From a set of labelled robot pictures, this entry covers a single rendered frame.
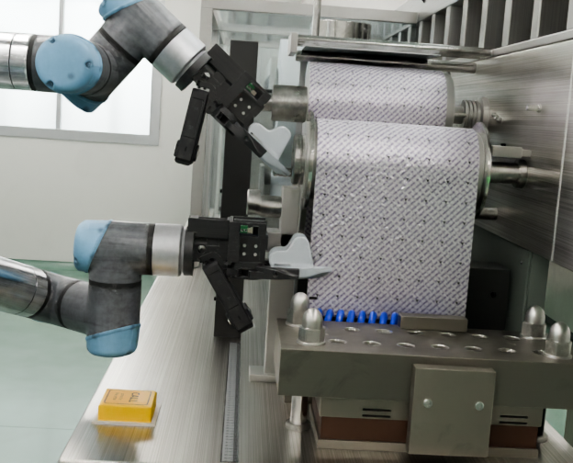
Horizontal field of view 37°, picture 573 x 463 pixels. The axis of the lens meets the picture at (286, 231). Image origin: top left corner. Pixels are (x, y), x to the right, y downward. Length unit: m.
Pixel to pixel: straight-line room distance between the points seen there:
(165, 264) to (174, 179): 5.62
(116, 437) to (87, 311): 0.22
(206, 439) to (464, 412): 0.33
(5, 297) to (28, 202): 5.78
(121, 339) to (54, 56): 0.40
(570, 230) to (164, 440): 0.58
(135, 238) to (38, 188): 5.80
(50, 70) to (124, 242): 0.25
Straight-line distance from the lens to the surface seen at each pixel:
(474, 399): 1.10
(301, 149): 1.26
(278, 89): 1.52
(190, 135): 1.28
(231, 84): 1.28
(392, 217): 1.25
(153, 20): 1.27
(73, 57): 1.14
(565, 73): 1.24
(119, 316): 1.24
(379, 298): 1.27
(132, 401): 1.18
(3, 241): 7.12
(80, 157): 6.92
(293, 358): 1.07
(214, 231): 1.22
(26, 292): 1.28
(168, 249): 1.21
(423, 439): 1.11
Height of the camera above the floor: 1.31
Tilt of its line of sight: 8 degrees down
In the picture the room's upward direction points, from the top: 4 degrees clockwise
